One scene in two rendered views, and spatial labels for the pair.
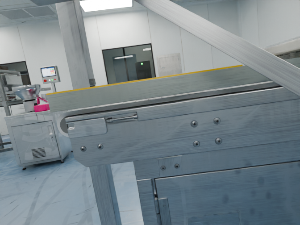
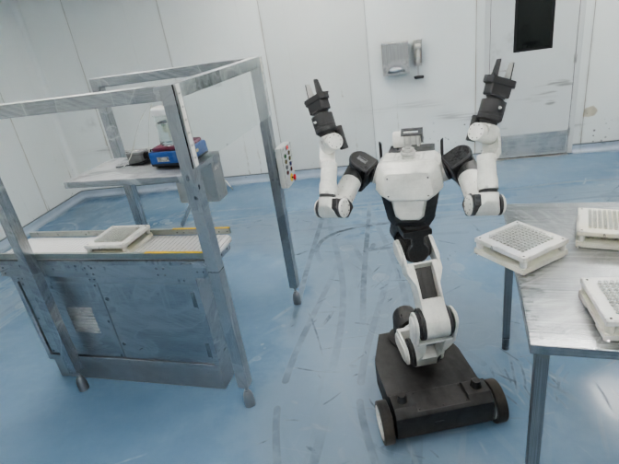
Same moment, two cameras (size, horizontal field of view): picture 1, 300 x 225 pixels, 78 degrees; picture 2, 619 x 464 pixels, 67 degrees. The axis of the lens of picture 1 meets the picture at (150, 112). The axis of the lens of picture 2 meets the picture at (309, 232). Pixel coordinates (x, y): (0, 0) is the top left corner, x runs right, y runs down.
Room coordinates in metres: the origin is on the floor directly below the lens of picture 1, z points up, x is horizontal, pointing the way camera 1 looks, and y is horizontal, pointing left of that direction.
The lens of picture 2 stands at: (2.40, 1.17, 1.85)
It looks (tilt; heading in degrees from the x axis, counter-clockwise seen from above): 25 degrees down; 195
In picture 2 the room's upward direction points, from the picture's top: 9 degrees counter-clockwise
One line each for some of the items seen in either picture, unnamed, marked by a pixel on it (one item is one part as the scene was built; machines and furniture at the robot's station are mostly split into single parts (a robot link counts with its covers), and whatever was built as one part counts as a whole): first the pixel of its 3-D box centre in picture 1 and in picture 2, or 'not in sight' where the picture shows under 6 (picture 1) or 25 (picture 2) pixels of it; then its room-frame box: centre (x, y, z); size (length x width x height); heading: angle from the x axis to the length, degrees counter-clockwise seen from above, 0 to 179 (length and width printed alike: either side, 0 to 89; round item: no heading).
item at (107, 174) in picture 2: not in sight; (145, 169); (0.47, -0.12, 1.31); 0.62 x 0.38 x 0.04; 87
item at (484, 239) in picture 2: not in sight; (519, 240); (0.62, 1.54, 0.94); 0.25 x 0.24 x 0.02; 129
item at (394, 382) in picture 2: not in sight; (421, 362); (0.49, 1.13, 0.19); 0.64 x 0.52 x 0.33; 18
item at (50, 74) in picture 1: (52, 87); not in sight; (2.88, 1.40, 1.07); 0.23 x 0.10 x 0.62; 94
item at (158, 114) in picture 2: not in sight; (170, 121); (0.44, 0.06, 1.51); 0.15 x 0.15 x 0.19
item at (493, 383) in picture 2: not in sight; (494, 400); (0.64, 1.46, 0.10); 0.20 x 0.05 x 0.20; 18
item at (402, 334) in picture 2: not in sight; (419, 344); (0.46, 1.12, 0.28); 0.21 x 0.20 x 0.13; 18
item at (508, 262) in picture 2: not in sight; (519, 250); (0.62, 1.54, 0.89); 0.24 x 0.24 x 0.02; 39
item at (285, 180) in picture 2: not in sight; (285, 165); (-0.37, 0.32, 1.03); 0.17 x 0.06 x 0.26; 177
